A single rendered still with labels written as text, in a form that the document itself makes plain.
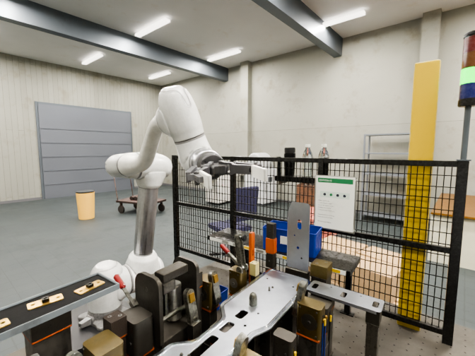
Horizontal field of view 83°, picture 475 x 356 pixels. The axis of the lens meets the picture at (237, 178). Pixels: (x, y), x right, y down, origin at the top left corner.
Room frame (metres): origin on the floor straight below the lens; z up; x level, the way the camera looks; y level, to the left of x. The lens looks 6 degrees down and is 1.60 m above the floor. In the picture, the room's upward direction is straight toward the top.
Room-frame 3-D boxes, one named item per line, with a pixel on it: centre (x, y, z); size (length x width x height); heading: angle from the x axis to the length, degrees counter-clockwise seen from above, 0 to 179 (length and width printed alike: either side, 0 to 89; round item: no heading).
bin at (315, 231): (1.49, -0.31, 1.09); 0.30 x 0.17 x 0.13; 61
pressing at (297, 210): (1.29, -0.30, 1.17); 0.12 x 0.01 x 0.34; 54
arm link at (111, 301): (1.29, 0.66, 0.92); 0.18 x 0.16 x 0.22; 139
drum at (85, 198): (6.10, 3.51, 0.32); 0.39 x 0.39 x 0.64
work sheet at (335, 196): (1.47, -0.54, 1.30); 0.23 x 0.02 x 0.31; 54
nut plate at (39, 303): (0.73, 0.55, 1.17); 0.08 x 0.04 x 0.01; 133
